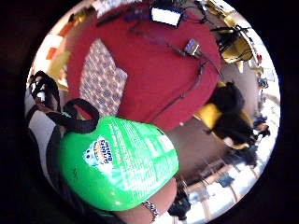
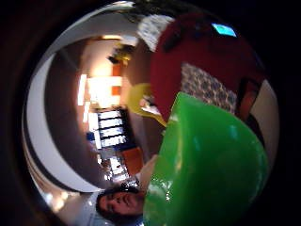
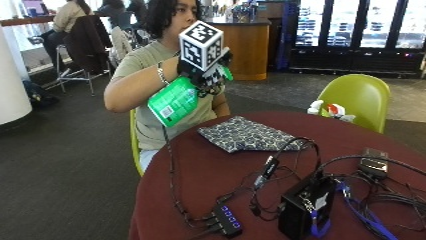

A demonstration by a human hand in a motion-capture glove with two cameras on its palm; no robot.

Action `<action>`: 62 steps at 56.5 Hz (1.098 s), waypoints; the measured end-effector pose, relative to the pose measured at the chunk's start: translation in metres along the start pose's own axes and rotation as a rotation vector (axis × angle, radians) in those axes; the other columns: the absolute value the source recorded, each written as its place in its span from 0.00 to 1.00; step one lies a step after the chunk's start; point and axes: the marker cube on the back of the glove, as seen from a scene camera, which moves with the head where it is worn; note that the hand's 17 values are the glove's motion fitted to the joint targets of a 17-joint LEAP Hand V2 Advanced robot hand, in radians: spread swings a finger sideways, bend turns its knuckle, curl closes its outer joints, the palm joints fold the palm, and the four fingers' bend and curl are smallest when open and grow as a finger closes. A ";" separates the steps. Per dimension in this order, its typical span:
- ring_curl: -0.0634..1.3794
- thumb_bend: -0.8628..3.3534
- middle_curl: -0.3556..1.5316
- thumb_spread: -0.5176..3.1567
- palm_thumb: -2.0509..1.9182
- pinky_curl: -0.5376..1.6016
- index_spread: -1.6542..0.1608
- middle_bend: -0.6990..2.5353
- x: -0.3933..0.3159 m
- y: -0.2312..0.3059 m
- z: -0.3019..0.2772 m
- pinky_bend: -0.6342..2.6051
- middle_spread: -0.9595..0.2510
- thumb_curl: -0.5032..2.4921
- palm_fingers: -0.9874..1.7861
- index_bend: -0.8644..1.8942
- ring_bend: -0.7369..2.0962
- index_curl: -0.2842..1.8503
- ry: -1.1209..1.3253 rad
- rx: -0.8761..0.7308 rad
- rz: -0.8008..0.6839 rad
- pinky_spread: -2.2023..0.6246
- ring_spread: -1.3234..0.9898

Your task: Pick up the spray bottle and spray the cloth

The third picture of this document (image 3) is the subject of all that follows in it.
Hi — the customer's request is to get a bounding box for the green plastic bottle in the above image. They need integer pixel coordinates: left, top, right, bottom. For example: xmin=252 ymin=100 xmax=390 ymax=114
xmin=146 ymin=64 xmax=235 ymax=129

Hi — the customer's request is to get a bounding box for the white cube with black markers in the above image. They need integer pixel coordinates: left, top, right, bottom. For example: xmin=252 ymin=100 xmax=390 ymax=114
xmin=177 ymin=20 xmax=224 ymax=73

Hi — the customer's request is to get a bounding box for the wooden counter with dark top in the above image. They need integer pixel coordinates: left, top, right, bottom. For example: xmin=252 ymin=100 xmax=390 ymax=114
xmin=203 ymin=15 xmax=272 ymax=82

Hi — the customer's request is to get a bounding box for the the person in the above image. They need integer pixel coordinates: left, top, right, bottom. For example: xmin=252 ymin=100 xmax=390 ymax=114
xmin=102 ymin=0 xmax=232 ymax=173

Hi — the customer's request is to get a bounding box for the patterned grey cloth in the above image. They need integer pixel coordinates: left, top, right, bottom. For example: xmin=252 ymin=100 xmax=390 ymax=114
xmin=195 ymin=115 xmax=308 ymax=154

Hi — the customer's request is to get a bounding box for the lime green shell chair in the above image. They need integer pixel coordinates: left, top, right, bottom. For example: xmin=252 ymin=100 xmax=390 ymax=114
xmin=315 ymin=73 xmax=392 ymax=135
xmin=127 ymin=108 xmax=146 ymax=178

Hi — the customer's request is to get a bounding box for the white and red soft toy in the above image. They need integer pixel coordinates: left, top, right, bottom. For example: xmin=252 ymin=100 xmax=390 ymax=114
xmin=306 ymin=98 xmax=358 ymax=124

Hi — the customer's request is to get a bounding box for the dark jacket on chair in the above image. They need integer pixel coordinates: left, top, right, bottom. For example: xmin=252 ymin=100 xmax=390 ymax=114
xmin=62 ymin=14 xmax=114 ymax=74

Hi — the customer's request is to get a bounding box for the glass door drinks fridge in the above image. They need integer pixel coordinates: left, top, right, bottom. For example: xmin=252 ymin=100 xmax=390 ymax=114
xmin=286 ymin=0 xmax=426 ymax=76

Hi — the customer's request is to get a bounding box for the dark bag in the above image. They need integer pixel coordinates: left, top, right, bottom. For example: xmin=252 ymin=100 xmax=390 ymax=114
xmin=21 ymin=79 xmax=61 ymax=108

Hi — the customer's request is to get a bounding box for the black usb hub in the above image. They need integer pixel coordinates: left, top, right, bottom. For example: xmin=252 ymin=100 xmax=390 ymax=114
xmin=208 ymin=203 xmax=244 ymax=239

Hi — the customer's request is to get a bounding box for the black box device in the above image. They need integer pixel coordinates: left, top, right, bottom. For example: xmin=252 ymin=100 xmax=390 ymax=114
xmin=276 ymin=175 xmax=338 ymax=240

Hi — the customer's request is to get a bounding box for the small black adapter device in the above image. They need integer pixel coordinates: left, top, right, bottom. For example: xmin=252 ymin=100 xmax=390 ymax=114
xmin=356 ymin=147 xmax=390 ymax=180

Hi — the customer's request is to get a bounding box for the white round pillar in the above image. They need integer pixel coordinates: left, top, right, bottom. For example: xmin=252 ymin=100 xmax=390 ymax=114
xmin=0 ymin=25 xmax=34 ymax=127

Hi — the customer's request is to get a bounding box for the wooden bar ledge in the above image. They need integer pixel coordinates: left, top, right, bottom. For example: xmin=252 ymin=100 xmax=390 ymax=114
xmin=0 ymin=14 xmax=57 ymax=28

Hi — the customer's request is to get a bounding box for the silver bracelet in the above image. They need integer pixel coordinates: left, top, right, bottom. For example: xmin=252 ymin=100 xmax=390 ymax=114
xmin=155 ymin=61 xmax=173 ymax=86

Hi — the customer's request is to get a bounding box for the black inline cable connector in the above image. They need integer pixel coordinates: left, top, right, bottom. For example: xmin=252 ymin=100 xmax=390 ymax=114
xmin=252 ymin=155 xmax=280 ymax=188

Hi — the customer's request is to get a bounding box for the metal frame chair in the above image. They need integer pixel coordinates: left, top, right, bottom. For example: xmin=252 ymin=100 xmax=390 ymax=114
xmin=53 ymin=43 xmax=113 ymax=98

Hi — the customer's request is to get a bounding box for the long black cable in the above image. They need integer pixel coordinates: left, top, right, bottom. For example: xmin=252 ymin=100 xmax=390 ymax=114
xmin=161 ymin=125 xmax=220 ymax=232

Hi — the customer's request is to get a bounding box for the bundle of black cables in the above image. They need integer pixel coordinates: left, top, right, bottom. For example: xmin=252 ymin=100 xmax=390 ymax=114
xmin=247 ymin=136 xmax=426 ymax=234

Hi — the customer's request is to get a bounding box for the blue lanyard strap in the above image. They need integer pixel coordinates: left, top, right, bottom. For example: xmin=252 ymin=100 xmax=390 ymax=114
xmin=308 ymin=180 xmax=399 ymax=240

